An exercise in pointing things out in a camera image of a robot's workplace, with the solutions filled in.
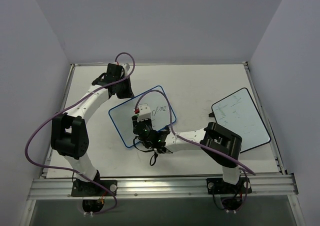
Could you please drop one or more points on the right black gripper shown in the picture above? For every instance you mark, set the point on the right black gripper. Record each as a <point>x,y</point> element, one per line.
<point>135,119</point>

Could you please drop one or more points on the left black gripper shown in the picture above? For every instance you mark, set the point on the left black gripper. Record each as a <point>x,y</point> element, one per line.
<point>124,90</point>

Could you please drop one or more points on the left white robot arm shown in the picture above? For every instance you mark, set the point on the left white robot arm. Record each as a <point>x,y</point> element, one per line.
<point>69,137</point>

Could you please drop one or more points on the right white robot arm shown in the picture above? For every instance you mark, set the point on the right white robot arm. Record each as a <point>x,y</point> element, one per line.
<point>221,144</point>

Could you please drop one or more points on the black framed whiteboard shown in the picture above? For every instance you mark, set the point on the black framed whiteboard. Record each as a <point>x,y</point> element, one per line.
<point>238,113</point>

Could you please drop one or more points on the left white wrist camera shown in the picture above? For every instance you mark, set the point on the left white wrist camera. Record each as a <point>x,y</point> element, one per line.
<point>126,66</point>

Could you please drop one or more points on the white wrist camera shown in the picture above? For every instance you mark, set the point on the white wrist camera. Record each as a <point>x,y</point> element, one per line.
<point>126,66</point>
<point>143,112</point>

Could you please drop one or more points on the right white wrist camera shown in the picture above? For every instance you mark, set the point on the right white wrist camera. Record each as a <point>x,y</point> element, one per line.
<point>143,112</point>

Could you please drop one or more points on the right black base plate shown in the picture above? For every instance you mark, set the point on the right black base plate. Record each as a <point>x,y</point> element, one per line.
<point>218,186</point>

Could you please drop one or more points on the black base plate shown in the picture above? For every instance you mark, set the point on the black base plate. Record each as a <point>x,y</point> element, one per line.
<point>86,189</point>
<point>218,186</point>

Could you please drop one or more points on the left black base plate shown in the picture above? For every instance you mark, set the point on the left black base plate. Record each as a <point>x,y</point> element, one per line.
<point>86,189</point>

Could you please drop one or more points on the aluminium mounting rail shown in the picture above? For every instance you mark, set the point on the aluminium mounting rail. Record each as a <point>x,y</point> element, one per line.
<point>164,187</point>

